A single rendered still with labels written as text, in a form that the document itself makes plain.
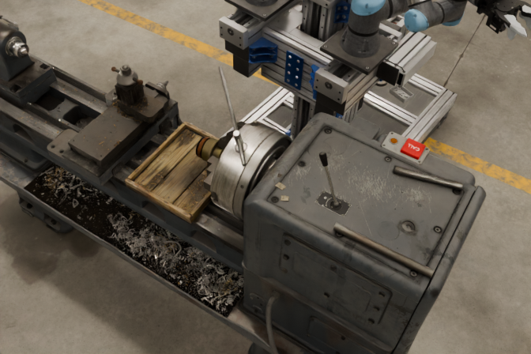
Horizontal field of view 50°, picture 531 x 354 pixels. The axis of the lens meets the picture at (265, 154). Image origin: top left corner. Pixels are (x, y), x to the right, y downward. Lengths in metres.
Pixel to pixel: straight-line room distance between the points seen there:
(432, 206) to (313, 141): 0.40
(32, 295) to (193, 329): 0.80
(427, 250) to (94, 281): 1.85
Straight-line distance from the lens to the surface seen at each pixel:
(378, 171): 1.72
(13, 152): 2.83
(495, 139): 3.76
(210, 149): 1.92
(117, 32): 4.27
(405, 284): 1.54
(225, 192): 1.79
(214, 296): 2.25
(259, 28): 2.45
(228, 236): 2.01
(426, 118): 3.40
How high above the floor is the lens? 2.57
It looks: 50 degrees down
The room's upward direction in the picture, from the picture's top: 2 degrees clockwise
